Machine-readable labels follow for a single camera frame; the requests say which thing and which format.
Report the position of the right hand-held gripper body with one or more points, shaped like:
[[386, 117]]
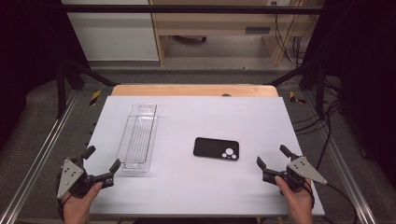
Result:
[[302, 169]]

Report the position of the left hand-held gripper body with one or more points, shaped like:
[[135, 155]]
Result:
[[70, 175]]

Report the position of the black phone case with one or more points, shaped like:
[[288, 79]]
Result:
[[208, 147]]

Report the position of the person's left hand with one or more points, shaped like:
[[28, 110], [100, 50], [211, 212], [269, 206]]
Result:
[[77, 208]]

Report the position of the person's right hand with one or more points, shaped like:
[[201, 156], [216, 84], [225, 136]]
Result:
[[299, 205]]

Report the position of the clear plastic tray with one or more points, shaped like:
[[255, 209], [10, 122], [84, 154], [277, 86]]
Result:
[[138, 140]]

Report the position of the white table board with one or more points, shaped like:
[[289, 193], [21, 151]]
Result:
[[202, 186]]

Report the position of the black metal stand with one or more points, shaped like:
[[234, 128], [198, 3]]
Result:
[[67, 81], [311, 77]]

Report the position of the black curtain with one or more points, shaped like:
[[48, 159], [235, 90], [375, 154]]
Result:
[[364, 77], [28, 62]]

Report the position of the white cabinet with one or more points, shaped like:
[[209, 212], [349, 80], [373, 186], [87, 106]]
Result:
[[115, 37]]

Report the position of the light wooden desk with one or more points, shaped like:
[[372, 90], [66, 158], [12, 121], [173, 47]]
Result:
[[218, 21]]

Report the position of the white power strip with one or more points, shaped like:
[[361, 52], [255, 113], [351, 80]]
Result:
[[277, 2]]

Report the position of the black horizontal bar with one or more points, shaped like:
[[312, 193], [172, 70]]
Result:
[[186, 9]]

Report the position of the aluminium rail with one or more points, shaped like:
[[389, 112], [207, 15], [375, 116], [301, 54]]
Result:
[[37, 158], [342, 161]]

